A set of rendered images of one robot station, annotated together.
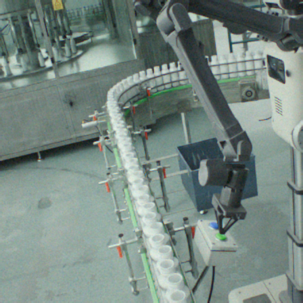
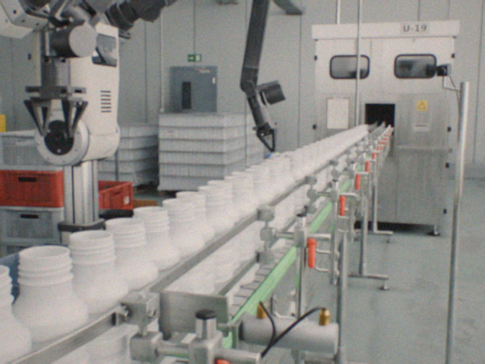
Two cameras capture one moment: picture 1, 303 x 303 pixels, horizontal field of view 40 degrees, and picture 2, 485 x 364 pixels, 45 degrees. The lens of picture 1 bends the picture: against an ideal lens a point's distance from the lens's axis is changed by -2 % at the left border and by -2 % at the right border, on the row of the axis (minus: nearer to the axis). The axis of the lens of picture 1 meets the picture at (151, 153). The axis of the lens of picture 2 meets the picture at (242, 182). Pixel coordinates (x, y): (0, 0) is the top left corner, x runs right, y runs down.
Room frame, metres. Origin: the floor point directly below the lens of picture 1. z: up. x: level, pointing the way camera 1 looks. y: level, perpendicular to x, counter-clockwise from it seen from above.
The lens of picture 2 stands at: (2.85, 0.46, 1.27)
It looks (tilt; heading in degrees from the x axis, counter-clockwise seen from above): 7 degrees down; 201
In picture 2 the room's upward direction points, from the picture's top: straight up
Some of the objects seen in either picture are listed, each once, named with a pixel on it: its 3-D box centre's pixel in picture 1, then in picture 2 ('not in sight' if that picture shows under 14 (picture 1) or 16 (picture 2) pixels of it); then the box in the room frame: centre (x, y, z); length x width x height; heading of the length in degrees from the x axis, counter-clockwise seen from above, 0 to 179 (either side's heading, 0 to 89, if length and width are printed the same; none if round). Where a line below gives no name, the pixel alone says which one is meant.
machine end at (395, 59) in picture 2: not in sight; (382, 128); (-3.86, -0.44, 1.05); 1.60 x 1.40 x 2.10; 6
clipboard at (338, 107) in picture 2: not in sight; (338, 113); (-3.06, -0.78, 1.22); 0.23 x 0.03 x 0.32; 96
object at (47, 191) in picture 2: not in sight; (51, 182); (-0.20, -2.05, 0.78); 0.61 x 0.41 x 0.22; 12
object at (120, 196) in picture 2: not in sight; (93, 199); (-0.89, -2.21, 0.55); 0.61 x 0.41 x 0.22; 8
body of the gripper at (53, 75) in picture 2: not in sight; (55, 76); (1.90, -0.31, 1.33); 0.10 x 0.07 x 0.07; 94
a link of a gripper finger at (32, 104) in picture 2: not in sight; (48, 113); (1.90, -0.32, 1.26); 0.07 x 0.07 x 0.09; 4
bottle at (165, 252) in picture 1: (169, 273); not in sight; (0.91, 0.02, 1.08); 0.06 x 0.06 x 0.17
